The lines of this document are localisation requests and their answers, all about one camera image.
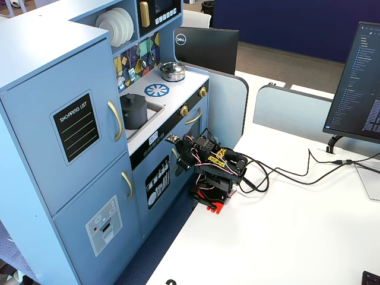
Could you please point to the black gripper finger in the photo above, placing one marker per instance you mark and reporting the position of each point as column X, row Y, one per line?
column 181, row 154
column 183, row 168

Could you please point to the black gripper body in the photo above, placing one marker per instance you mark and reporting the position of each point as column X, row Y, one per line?
column 181, row 160

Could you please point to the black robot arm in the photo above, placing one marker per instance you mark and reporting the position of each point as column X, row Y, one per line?
column 219, row 175

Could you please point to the red arm base clamp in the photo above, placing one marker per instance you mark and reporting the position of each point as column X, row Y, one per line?
column 216, row 206

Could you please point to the shiny steel pot lid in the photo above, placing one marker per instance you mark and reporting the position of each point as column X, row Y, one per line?
column 171, row 67

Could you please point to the gold stove knob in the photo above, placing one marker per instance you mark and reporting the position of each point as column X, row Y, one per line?
column 203, row 92
column 184, row 111

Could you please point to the gray toy sink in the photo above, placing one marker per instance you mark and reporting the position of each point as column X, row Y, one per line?
column 155, row 114

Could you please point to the gray toy pot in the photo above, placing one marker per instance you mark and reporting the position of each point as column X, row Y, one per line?
column 135, row 117

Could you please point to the slotted metal spatula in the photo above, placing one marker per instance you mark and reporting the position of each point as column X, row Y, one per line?
column 131, row 72

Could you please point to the metal spoon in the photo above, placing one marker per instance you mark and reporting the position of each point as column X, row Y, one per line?
column 143, row 63

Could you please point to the metal ladle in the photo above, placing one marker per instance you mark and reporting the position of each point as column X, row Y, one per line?
column 153, row 57

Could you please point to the black Dell monitor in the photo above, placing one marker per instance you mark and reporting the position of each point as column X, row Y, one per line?
column 207, row 50

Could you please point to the colorful mosaic backsplash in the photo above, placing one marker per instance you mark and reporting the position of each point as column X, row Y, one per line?
column 145, row 50

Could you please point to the black shopping list board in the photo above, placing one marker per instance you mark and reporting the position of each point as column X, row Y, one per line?
column 75, row 127

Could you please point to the small light blue desk divider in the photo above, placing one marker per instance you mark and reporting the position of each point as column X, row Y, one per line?
column 291, row 110

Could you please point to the black toy microwave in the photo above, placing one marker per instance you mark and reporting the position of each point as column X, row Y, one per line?
column 163, row 17

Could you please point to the white toy plate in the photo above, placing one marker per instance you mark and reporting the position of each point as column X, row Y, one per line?
column 122, row 25
column 108, row 29
column 130, row 22

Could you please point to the black trash bin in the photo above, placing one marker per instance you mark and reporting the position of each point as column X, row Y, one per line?
column 207, row 7

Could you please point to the blue wooden toy kitchen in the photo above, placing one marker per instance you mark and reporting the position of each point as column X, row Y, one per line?
column 35, row 74

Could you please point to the monitor with lit screen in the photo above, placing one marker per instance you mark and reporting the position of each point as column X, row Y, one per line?
column 356, row 83

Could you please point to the gray monitor stand base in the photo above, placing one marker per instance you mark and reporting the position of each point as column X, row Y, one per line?
column 369, row 184

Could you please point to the black keyboard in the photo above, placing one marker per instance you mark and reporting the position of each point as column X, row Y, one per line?
column 371, row 278

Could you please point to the small wrist camera board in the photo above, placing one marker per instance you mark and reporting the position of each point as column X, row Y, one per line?
column 173, row 138

